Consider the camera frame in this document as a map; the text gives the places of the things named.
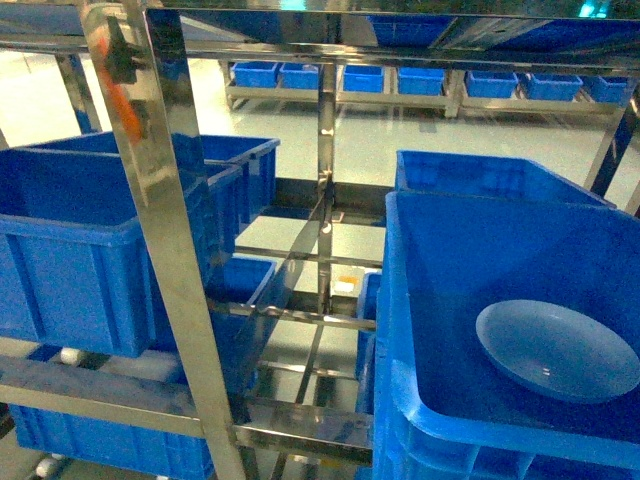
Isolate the light blue round tray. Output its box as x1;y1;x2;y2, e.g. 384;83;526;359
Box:
475;300;639;404

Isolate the blue crate left shelf rear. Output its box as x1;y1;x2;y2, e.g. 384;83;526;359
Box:
27;132;281;232

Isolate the blue crate shelf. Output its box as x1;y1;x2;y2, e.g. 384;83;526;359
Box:
0;147;244;359
27;132;281;232

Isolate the blue crate on shelf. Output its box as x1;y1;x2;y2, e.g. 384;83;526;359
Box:
373;191;639;479

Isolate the blue crate left shelf front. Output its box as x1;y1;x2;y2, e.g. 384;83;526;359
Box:
0;147;244;359

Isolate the blue crate rear right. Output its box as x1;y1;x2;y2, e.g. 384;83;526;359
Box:
395;150;614;208

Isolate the distant steel rack with bins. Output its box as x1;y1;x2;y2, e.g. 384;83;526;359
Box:
220;61;638;118

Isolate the blue crate lower left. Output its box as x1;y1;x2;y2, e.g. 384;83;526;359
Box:
9;405;214;479

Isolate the stainless steel shelf frame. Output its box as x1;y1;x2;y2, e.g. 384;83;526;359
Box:
12;1;639;479

